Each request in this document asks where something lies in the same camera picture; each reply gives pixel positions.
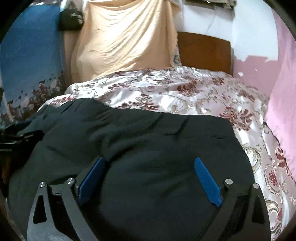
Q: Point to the black padded jacket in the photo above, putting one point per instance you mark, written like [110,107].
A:
[151,190]

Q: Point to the pink curtain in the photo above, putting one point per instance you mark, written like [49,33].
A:
[280,116]

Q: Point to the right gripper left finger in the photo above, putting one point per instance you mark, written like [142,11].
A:
[56,213]

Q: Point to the floral satin bedspread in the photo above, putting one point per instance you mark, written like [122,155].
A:
[185,90]

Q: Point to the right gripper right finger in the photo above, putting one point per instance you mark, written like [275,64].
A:
[242,213]

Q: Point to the brown wooden headboard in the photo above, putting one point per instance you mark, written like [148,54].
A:
[204,52]

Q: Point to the olive cloth on shelf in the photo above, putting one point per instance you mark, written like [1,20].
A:
[228,4]

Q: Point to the black hanging bag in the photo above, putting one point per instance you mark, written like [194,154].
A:
[70,20]

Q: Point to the beige hanging cloth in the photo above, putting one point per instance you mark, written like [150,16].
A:
[125,36]

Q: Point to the blue patterned curtain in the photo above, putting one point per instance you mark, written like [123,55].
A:
[31,63]

